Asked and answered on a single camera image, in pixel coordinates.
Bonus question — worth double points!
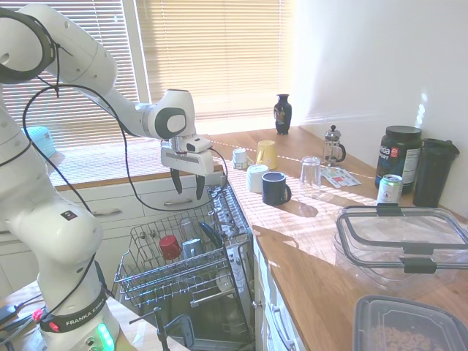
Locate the stainless steel dishwasher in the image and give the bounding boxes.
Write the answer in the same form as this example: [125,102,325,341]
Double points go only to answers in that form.
[160,178,259,351]

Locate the metal wire dishwasher rack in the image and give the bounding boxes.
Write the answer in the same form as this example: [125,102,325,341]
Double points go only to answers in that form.
[113,184,254,312]

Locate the silver cabinet door handle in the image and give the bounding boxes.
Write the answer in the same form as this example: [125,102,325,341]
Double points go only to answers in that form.
[268,302,298,351]

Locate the black shaker bottle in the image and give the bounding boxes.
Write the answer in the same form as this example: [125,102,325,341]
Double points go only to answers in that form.
[412,137,461,208]

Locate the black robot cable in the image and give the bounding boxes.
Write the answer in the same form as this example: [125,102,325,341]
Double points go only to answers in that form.
[20,36,229,213]

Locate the black protein powder tub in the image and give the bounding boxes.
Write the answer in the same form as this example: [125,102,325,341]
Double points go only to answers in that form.
[374,125,423,195]

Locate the plain white mug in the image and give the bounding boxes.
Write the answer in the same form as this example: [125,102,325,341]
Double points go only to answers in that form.
[246,164,271,194]

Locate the small white printed cup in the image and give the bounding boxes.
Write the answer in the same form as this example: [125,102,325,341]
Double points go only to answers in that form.
[231,148,254,170]

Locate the white and green drink can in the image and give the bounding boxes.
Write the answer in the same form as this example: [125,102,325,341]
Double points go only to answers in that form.
[376,173,404,207]

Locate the grey plastic food container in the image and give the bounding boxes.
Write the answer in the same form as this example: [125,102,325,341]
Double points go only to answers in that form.
[352,294,468,351]

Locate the clear drinking glass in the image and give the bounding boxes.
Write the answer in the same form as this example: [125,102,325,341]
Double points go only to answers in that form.
[298,156,334,202]

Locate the light blue-grey mug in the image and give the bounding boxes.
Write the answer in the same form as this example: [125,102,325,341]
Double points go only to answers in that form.
[181,238,203,261]

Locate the red mug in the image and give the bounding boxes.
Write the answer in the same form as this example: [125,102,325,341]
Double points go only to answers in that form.
[159,235,184,262]

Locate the glass French press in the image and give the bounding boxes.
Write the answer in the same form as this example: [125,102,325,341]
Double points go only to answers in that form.
[323,124,347,168]

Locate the clear plastic container with lid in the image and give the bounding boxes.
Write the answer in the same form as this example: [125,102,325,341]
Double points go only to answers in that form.
[331,205,468,294]

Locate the narrow beige window blind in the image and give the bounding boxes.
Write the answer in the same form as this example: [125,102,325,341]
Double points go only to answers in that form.
[20,0,141,156]

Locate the clear glass tumbler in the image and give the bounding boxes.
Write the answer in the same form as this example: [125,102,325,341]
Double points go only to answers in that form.
[178,217,195,239]

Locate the white ceramic bowl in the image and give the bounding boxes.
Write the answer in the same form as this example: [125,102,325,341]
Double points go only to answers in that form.
[215,268,235,294]

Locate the black camera tripod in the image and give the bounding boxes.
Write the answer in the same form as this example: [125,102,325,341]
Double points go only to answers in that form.
[129,306,173,351]

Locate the printed paper cards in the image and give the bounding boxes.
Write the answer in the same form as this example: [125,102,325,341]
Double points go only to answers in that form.
[320,166,363,189]

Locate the navy blue mug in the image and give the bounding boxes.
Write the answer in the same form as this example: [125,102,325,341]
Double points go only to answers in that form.
[261,171,293,206]

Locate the dark blue ceramic vase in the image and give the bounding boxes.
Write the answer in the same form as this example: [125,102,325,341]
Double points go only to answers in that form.
[273,94,293,136]

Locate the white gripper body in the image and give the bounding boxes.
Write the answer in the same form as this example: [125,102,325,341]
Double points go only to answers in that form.
[160,140,214,178]

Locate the yellow mug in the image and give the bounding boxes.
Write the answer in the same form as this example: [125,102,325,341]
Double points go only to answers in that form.
[254,140,279,171]

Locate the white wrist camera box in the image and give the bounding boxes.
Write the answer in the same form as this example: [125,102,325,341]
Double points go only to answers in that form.
[185,135,213,154]

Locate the black kitchen utensil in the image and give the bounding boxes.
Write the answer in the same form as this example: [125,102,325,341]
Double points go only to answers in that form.
[198,220,224,250]

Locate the wide beige window blind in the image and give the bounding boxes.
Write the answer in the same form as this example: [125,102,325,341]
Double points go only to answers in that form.
[135,0,298,124]

